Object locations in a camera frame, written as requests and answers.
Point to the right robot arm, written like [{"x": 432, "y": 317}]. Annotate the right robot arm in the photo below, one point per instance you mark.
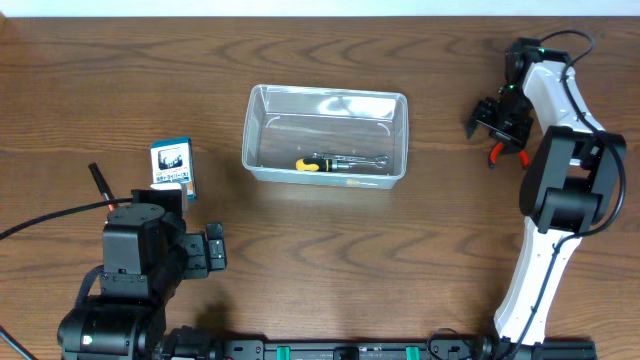
[{"x": 574, "y": 184}]

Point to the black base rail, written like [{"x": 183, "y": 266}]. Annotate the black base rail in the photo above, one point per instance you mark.
[{"x": 380, "y": 351}]

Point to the silver wrench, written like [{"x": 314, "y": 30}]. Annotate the silver wrench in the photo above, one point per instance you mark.
[{"x": 377, "y": 161}]

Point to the clear plastic container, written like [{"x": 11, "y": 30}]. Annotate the clear plastic container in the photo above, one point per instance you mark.
[{"x": 287, "y": 123}]

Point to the yellow black stubby screwdriver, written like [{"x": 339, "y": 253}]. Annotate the yellow black stubby screwdriver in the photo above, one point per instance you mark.
[{"x": 311, "y": 164}]

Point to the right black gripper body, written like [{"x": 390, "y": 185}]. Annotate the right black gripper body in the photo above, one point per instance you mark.
[{"x": 506, "y": 118}]

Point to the blue white screwdriver box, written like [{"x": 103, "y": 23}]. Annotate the blue white screwdriver box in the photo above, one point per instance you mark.
[{"x": 172, "y": 162}]

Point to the black yellow precision screwdriver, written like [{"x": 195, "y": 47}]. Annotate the black yellow precision screwdriver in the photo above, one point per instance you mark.
[{"x": 361, "y": 183}]

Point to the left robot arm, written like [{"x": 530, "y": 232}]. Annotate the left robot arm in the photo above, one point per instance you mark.
[{"x": 120, "y": 311}]

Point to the red handled pliers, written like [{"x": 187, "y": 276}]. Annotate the red handled pliers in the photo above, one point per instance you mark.
[{"x": 501, "y": 148}]

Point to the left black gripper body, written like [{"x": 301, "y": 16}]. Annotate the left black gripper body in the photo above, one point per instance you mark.
[{"x": 195, "y": 260}]

